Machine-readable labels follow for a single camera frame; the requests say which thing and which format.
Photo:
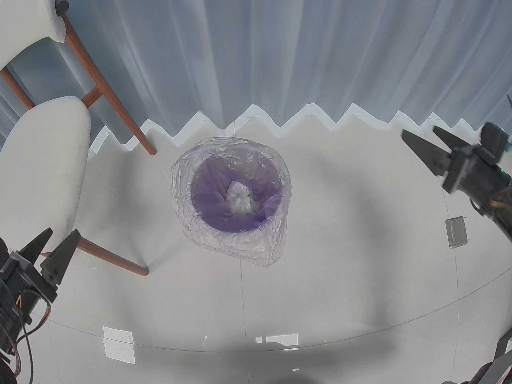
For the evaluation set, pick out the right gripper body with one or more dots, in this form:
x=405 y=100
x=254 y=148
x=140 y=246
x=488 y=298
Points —
x=468 y=174

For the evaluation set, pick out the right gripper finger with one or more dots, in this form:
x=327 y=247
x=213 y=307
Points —
x=434 y=156
x=450 y=140

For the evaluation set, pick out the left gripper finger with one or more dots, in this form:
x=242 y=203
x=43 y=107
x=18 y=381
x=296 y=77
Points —
x=36 y=248
x=58 y=262

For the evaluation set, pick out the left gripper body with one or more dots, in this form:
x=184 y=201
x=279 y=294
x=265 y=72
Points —
x=24 y=280

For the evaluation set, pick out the purple plastic bag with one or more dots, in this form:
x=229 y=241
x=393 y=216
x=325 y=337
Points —
x=204 y=202

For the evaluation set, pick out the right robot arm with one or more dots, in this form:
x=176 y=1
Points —
x=502 y=214

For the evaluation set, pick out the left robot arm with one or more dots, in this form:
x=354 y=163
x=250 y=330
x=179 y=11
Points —
x=10 y=338

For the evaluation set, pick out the white trash bin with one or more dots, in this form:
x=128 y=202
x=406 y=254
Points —
x=232 y=241

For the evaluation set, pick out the white cushioned wooden chair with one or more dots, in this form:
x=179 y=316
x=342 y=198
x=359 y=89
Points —
x=40 y=154

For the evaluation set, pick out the crumpled white paper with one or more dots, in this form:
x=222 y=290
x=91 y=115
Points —
x=240 y=198

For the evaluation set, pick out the pale blue curtain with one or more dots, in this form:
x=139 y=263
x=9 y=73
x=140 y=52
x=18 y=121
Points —
x=280 y=34

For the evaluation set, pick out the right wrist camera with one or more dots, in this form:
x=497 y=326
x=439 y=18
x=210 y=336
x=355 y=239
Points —
x=492 y=140

